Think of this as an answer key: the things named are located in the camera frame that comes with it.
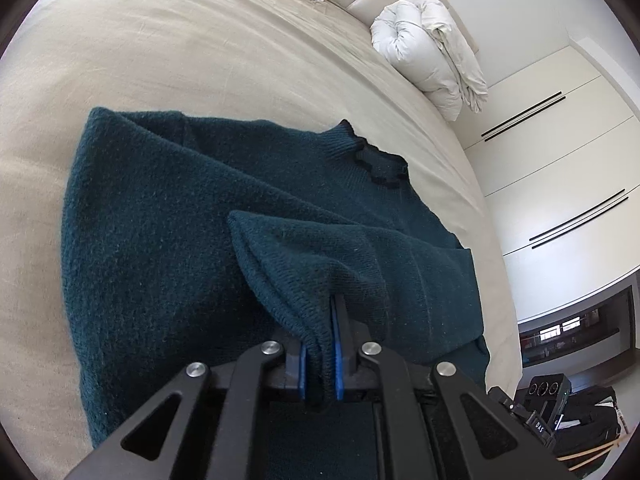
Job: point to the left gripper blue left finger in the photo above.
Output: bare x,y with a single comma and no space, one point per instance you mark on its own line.
295,368

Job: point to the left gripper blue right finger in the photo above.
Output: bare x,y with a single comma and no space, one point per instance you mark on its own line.
352,380

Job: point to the dark green knit sweater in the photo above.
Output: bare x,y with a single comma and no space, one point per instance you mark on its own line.
194,248

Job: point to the black bag on floor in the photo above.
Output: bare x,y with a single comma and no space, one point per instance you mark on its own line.
589,424

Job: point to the dark shelf with devices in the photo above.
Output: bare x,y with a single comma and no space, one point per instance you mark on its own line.
592,342

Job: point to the rolled white duvet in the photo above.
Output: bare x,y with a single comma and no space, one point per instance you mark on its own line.
423,42

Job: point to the beige bed cover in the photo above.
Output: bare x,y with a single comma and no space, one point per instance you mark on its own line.
304,64

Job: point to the white wardrobe with black handles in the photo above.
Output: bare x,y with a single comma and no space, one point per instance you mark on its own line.
556,153

